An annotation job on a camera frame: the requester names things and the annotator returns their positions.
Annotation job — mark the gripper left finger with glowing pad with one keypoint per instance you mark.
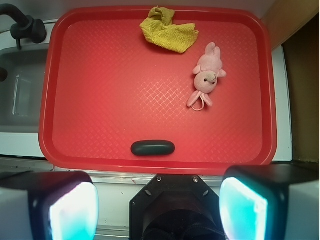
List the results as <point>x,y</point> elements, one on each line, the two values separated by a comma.
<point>48,206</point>

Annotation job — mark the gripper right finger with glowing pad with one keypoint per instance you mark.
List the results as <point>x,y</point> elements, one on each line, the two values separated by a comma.
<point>271,202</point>

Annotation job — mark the yellow cloth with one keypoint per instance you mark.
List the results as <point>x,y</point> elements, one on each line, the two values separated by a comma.
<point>158,29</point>

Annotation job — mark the grey sink basin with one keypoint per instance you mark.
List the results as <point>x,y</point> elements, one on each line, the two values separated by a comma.
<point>21,92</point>

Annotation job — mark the dark oval case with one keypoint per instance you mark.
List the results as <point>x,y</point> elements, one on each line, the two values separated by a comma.
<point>153,147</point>

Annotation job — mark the red plastic tray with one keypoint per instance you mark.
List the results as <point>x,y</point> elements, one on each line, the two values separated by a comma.
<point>106,87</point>

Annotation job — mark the pink plush bunny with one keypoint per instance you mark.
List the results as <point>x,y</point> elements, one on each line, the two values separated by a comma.
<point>208,71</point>

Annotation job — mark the black faucet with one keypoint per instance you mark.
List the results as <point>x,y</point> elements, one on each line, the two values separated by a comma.
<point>25,27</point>

